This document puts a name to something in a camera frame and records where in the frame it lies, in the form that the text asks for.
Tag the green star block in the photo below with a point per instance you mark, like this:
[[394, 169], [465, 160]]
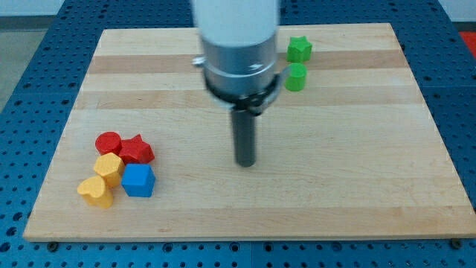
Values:
[[299, 49]]

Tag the blue cube block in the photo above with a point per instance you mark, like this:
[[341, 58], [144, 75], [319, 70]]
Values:
[[138, 180]]

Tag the red star block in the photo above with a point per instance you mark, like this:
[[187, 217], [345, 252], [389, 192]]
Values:
[[136, 151]]

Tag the yellow hexagon block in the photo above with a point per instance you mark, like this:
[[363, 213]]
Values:
[[110, 167]]

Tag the green circle block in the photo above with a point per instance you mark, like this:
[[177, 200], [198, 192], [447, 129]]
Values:
[[296, 80]]

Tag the wooden board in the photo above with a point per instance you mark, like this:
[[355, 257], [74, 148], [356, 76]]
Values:
[[356, 155]]

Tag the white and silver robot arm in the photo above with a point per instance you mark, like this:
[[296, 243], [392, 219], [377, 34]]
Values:
[[238, 62]]

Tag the red circle block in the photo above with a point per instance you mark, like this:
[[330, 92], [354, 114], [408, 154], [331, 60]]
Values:
[[108, 142]]

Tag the yellow heart block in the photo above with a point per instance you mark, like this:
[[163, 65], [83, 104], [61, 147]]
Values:
[[96, 192]]

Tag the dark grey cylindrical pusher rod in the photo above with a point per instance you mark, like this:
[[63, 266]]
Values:
[[243, 127]]

